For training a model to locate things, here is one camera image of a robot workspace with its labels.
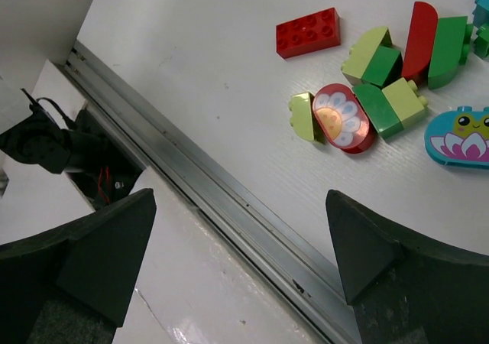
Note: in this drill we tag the lime small lego piece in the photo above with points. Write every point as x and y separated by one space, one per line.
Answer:
302 119

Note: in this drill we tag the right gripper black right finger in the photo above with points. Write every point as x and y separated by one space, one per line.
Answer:
403 286

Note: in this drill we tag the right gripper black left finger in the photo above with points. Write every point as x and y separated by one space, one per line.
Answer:
74 283

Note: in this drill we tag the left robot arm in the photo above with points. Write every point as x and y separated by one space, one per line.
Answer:
81 148

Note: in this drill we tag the small light blue lego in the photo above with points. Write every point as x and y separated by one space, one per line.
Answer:
480 13

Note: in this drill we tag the red 2x4 lego brick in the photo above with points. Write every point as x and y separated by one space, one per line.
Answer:
308 34

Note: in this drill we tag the dark green 2x4 lego brick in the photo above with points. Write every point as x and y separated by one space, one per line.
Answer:
481 42

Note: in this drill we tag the aluminium table rail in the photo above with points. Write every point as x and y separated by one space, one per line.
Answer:
305 279

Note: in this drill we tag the green and lime lego block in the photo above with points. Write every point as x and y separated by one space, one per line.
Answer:
394 108

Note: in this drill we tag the red flower print lego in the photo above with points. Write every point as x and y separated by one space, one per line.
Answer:
342 119

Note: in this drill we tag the red half-round lego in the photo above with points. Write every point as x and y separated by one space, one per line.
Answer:
420 42

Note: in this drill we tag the teal frog lily lego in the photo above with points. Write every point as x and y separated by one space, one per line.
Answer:
459 138

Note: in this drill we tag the lime and green slope lego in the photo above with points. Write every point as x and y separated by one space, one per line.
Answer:
373 59

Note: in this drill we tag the green half-round lego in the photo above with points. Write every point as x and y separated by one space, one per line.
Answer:
450 50

